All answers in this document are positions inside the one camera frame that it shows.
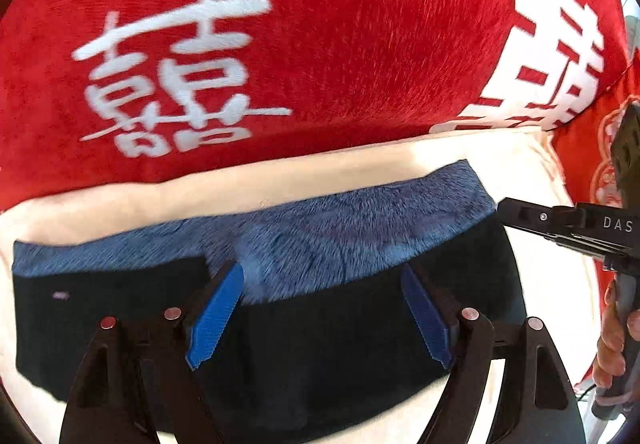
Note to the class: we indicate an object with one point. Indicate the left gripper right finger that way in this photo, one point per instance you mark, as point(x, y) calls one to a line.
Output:
point(536, 402)

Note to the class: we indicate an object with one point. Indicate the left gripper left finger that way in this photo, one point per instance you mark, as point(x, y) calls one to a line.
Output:
point(108, 402)

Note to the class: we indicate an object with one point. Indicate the black pants with blue waistband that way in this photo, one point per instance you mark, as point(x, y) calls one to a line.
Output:
point(322, 338)

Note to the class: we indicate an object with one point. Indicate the person's right hand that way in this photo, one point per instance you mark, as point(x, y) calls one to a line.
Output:
point(610, 362)

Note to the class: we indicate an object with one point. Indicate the cream cushion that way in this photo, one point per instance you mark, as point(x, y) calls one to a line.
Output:
point(560, 286)

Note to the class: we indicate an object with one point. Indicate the red blanket with white characters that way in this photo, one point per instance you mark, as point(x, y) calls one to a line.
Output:
point(109, 91)

